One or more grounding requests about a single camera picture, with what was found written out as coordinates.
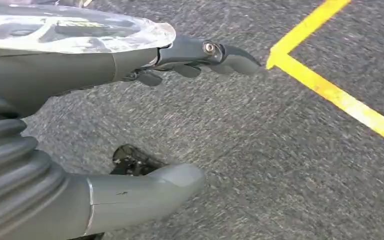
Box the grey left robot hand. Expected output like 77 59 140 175
0 34 263 240

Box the silver plastic hubcap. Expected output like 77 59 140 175
0 2 177 56

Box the yellow floor tape marking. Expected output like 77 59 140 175
265 0 384 150

